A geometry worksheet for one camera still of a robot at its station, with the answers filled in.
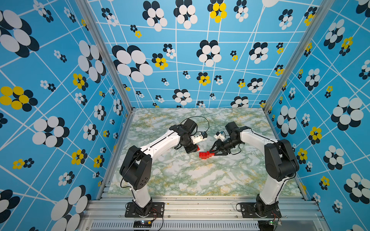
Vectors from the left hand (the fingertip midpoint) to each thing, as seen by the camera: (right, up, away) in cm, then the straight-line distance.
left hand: (195, 146), depth 87 cm
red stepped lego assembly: (+6, -7, +3) cm, 9 cm away
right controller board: (+34, -35, -18) cm, 52 cm away
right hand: (+11, -4, +1) cm, 12 cm away
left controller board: (-28, -37, -15) cm, 49 cm away
